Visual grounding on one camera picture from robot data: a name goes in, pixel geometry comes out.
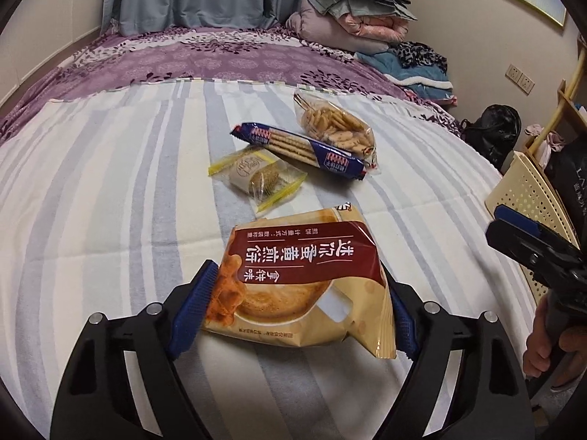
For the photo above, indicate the person's right hand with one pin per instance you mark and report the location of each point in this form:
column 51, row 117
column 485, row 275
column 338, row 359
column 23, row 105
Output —
column 536, row 361

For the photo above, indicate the pink folded clothes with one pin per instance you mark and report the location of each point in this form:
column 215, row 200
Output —
column 554, row 140

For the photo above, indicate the beige red cookie bag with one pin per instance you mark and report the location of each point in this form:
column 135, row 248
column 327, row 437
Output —
column 305, row 280

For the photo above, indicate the blue teal blanket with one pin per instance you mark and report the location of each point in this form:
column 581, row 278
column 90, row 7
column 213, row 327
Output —
column 429, row 82

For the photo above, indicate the clear yellow pastry packet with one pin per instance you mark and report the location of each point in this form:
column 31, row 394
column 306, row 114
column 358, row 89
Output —
column 263, row 178

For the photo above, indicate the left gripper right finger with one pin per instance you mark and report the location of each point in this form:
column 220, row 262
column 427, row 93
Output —
column 490, row 400

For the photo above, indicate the wooden shelf unit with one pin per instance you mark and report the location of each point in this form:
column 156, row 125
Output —
column 566, row 111

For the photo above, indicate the folded quilts pile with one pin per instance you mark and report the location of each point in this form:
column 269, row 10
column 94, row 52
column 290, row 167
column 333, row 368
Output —
column 355, row 26

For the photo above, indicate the purple floral bedsheet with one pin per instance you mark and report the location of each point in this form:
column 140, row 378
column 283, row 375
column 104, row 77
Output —
column 273, row 56

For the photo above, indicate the blue cracker sleeve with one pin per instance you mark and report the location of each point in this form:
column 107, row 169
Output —
column 301, row 148

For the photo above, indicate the black backpack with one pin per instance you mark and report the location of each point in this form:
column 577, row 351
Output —
column 494, row 134

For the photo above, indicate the cream perforated plastic basket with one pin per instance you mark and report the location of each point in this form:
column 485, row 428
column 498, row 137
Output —
column 525, row 188

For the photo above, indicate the leopard print cloth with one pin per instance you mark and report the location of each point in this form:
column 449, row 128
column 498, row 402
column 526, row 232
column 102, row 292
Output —
column 416, row 54

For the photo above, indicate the white wardrobe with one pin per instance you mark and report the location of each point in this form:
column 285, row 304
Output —
column 39, row 30

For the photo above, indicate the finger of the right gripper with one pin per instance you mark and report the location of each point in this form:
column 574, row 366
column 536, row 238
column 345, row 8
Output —
column 528, row 248
column 512, row 216

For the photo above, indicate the wall power socket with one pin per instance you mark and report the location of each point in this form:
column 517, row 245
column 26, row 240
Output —
column 521, row 80

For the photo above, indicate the black LANWEI shopping bag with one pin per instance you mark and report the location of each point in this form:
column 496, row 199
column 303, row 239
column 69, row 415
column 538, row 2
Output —
column 566, row 171

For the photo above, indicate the clear bag of biscuits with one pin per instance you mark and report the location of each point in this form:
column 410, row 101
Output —
column 328, row 123

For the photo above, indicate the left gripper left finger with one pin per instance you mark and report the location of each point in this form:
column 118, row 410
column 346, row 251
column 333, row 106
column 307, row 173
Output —
column 95, row 401

